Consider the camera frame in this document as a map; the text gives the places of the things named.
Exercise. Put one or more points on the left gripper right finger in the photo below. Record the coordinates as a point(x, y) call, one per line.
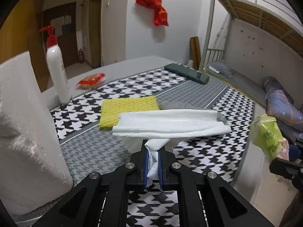
point(205, 199)

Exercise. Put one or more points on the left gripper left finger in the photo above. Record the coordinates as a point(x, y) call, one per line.
point(100, 200)

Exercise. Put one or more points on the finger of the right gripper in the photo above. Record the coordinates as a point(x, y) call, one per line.
point(295, 149)

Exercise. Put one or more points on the green plastic packet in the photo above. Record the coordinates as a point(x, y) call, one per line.
point(265, 134)

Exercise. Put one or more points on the white styrofoam box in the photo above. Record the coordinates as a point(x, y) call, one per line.
point(33, 169)

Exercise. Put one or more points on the yellow foam net pad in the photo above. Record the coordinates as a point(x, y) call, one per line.
point(111, 109)

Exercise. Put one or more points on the white tissue cloth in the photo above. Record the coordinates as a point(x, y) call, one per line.
point(165, 127)

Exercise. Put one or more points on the grey knitted cloth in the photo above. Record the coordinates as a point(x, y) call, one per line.
point(167, 105)

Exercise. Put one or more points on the blue patterned blanket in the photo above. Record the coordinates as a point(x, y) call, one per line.
point(279, 104)

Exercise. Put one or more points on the houndstooth table cloth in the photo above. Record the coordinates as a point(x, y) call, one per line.
point(87, 148)

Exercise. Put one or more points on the grey pillow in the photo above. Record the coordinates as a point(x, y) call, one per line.
point(222, 67)

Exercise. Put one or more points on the red snack packet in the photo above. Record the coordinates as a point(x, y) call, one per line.
point(91, 82)

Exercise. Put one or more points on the black smartphone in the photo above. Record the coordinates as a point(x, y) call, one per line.
point(188, 73)

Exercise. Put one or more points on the wooden boards leaning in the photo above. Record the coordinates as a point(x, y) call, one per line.
point(195, 52)

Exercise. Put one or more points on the white pump bottle red cap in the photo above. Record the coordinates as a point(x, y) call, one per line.
point(56, 67)

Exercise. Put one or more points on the red fire extinguisher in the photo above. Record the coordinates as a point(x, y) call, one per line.
point(81, 56)

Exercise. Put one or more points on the metal bunk bed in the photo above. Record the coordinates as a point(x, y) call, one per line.
point(256, 38)

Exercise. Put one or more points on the wooden wardrobe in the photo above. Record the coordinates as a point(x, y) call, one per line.
point(20, 33)

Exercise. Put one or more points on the dark brown entrance door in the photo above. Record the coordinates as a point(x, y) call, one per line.
point(63, 20)

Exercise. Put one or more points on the side wooden door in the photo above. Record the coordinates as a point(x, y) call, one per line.
point(95, 35)

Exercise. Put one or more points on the red hanging bag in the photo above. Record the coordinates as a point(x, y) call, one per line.
point(160, 14)

